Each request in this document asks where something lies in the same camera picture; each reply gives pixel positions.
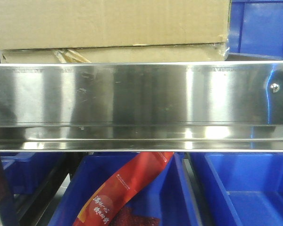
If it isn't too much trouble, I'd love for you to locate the brown cardboard carton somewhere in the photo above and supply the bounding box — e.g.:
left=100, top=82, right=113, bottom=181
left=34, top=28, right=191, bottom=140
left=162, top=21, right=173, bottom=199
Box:
left=0, top=0, right=231, bottom=64

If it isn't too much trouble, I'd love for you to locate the blue bin lower middle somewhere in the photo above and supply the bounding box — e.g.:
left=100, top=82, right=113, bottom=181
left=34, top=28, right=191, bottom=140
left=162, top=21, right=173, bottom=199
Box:
left=48, top=153, right=201, bottom=226

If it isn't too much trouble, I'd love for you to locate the blue bin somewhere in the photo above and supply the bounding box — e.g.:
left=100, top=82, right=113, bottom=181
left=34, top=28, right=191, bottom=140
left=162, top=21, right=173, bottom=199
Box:
left=228, top=0, right=283, bottom=59
left=189, top=153, right=283, bottom=226
left=48, top=153, right=201, bottom=226
left=0, top=152, right=65, bottom=194

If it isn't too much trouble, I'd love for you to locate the red snack package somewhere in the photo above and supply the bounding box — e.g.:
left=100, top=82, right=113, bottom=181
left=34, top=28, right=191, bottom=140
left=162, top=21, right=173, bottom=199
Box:
left=73, top=152, right=174, bottom=226

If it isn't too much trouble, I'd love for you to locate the blue bin lower right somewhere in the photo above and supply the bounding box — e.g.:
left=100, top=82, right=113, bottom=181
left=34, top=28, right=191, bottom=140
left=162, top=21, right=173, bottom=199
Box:
left=189, top=153, right=283, bottom=226

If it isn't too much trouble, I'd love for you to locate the blue bin lower left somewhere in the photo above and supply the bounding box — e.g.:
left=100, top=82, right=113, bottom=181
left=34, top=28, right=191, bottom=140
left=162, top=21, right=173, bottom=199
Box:
left=0, top=152, right=65, bottom=194

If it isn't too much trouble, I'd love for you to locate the silver round-head screw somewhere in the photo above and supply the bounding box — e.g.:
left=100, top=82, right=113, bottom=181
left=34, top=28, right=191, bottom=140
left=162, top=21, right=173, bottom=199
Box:
left=270, top=83, right=280, bottom=93

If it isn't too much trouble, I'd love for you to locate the blue bin upper right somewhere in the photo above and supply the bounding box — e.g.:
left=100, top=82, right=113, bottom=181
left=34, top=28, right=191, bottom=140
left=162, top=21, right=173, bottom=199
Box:
left=228, top=0, right=283, bottom=59

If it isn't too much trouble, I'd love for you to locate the stainless steel shelf rail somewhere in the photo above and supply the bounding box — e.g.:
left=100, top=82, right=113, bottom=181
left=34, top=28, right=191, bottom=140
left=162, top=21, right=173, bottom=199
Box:
left=0, top=61, right=283, bottom=152

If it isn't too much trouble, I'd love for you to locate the dark metal shelf post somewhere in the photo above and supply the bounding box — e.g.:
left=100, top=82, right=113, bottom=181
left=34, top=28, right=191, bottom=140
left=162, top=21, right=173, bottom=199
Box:
left=0, top=159, right=19, bottom=226

